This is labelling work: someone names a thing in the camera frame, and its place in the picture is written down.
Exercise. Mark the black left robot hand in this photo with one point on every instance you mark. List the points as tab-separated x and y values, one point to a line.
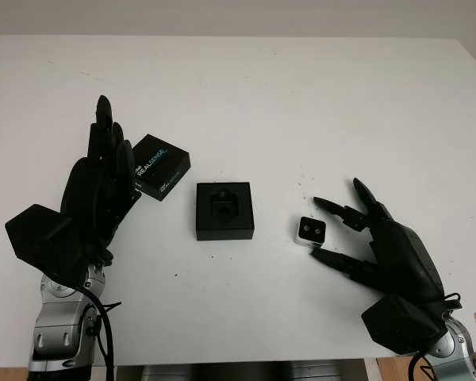
91	198

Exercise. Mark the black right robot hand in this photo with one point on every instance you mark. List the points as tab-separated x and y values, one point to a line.
404	258

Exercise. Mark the small silver depth camera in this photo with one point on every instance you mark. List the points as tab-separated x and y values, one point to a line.
311	230

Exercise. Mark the black RealSense box lid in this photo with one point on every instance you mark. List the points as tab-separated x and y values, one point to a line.
162	166

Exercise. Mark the black box base with insert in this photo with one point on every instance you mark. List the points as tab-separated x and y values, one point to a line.
224	228

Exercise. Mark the grey robot torso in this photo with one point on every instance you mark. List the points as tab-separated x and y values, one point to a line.
242	367

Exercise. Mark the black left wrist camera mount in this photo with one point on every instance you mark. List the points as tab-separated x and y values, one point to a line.
43	238

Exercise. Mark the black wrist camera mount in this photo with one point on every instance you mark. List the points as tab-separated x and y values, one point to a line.
43	238
404	325

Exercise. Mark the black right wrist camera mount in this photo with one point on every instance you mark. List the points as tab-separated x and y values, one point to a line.
404	325

